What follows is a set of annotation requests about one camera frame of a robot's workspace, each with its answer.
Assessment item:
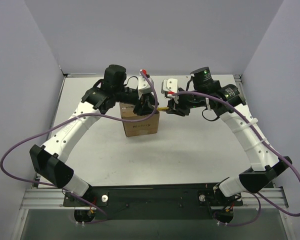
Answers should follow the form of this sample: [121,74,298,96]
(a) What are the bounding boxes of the yellow utility knife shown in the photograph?
[157,107,169,112]

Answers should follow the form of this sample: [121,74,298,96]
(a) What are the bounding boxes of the brown cardboard express box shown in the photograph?
[119,102,160,137]

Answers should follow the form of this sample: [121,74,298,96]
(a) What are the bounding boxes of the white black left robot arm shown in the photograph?
[29,64,158,206]

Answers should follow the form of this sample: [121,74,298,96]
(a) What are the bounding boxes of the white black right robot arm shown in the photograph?
[161,67,292,198]

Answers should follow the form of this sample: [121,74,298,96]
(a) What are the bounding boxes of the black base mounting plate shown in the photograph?
[62,184,244,221]

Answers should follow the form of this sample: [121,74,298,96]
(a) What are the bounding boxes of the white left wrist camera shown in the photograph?
[137,69,154,98]

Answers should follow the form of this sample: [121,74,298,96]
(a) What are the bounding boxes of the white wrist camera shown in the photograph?
[137,69,154,98]
[160,78,178,99]

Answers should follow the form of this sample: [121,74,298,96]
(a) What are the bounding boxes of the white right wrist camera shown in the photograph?
[160,78,178,99]

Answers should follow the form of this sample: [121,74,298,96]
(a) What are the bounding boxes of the aluminium table edge rail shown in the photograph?
[233,74,276,188]

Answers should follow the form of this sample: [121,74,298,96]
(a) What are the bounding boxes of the aluminium front frame rail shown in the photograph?
[20,188,288,210]

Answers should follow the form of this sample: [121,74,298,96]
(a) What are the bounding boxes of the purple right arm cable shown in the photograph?
[173,91,300,227]

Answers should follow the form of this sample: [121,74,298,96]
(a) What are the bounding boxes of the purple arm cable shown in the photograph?
[0,70,160,224]
[173,91,300,227]

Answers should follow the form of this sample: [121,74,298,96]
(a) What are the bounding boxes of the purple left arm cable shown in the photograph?
[0,70,160,224]

